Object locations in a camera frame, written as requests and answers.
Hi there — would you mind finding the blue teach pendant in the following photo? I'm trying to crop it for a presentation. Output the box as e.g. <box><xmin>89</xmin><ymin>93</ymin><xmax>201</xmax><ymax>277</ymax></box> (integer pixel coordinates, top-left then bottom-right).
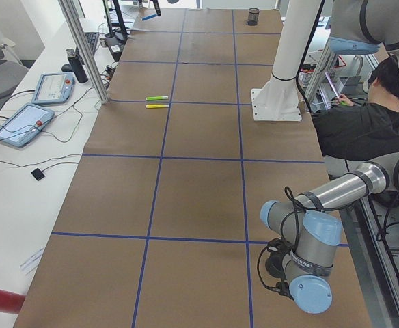
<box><xmin>0</xmin><ymin>103</ymin><xmax>55</xmax><ymax>148</ymax></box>
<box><xmin>31</xmin><ymin>72</ymin><xmax>75</xmax><ymax>105</ymax></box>

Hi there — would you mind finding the aluminium frame post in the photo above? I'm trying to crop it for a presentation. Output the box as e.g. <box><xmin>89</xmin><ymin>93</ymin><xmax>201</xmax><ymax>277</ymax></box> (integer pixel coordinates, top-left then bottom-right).
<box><xmin>58</xmin><ymin>0</ymin><xmax>109</xmax><ymax>105</ymax></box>

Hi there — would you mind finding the far blue teach pendant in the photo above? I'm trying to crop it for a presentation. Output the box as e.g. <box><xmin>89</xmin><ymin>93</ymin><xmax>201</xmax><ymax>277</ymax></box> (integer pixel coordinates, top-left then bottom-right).
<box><xmin>31</xmin><ymin>72</ymin><xmax>75</xmax><ymax>105</ymax></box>

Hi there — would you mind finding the seated person in black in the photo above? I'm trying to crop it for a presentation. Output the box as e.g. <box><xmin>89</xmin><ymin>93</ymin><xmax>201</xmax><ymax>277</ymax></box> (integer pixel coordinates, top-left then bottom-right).
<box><xmin>312</xmin><ymin>55</ymin><xmax>399</xmax><ymax>161</ymax></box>

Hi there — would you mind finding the small black sensor puck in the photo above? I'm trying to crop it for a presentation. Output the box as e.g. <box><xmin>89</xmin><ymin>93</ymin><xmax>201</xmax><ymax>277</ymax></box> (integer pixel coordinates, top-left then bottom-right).
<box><xmin>31</xmin><ymin>168</ymin><xmax>45</xmax><ymax>181</ymax></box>

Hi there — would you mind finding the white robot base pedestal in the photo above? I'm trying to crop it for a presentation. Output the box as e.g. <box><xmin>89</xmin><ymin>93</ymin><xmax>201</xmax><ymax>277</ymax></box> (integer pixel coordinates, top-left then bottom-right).
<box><xmin>251</xmin><ymin>0</ymin><xmax>324</xmax><ymax>122</ymax></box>

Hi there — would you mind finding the yellow marker pen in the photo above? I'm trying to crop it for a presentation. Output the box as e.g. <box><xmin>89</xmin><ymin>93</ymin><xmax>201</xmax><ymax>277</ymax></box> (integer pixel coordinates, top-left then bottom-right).
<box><xmin>146</xmin><ymin>104</ymin><xmax>169</xmax><ymax>109</ymax></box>

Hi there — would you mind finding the red cylinder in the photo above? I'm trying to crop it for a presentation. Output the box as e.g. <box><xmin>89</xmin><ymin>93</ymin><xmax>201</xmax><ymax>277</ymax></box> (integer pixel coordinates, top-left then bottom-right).
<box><xmin>0</xmin><ymin>290</ymin><xmax>26</xmax><ymax>314</ymax></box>

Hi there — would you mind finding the green marker pen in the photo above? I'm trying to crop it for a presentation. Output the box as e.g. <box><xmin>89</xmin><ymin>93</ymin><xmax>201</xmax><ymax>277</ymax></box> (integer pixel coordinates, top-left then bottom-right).
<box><xmin>146</xmin><ymin>96</ymin><xmax>169</xmax><ymax>102</ymax></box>

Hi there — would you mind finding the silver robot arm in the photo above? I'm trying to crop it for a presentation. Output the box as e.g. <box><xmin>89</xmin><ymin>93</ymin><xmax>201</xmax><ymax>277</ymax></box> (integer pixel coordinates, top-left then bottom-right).
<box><xmin>252</xmin><ymin>1</ymin><xmax>399</xmax><ymax>314</ymax></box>

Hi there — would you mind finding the blue marker pen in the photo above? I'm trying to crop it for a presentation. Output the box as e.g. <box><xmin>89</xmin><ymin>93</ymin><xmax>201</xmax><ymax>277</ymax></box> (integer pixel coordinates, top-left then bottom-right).
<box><xmin>141</xmin><ymin>14</ymin><xmax>158</xmax><ymax>21</ymax></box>

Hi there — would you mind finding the near blue teach pendant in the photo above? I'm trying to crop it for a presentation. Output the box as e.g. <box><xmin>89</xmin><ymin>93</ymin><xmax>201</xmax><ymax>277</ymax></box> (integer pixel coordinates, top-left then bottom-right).
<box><xmin>0</xmin><ymin>103</ymin><xmax>55</xmax><ymax>148</ymax></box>

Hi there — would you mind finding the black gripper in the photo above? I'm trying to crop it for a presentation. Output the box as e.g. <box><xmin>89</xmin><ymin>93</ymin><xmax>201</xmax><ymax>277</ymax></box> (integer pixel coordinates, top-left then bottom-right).
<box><xmin>265</xmin><ymin>238</ymin><xmax>292</xmax><ymax>297</ymax></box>

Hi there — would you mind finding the right black mesh cup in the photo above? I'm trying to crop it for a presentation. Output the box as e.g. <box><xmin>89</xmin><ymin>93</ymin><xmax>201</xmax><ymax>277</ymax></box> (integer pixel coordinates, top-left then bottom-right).
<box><xmin>247</xmin><ymin>8</ymin><xmax>260</xmax><ymax>26</ymax></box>

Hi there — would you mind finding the black keyboard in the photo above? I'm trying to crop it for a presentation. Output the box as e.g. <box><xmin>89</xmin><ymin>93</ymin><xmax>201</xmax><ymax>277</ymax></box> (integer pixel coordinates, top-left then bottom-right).
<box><xmin>84</xmin><ymin>31</ymin><xmax>100</xmax><ymax>55</ymax></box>

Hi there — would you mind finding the black water bottle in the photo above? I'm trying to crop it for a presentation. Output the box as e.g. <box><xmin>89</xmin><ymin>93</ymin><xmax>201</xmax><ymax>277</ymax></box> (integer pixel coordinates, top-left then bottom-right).
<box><xmin>66</xmin><ymin>49</ymin><xmax>88</xmax><ymax>83</ymax></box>

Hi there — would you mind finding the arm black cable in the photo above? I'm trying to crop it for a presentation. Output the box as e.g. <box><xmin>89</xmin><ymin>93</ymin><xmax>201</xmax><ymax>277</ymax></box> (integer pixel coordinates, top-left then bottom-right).
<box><xmin>256</xmin><ymin>186</ymin><xmax>327</xmax><ymax>295</ymax></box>

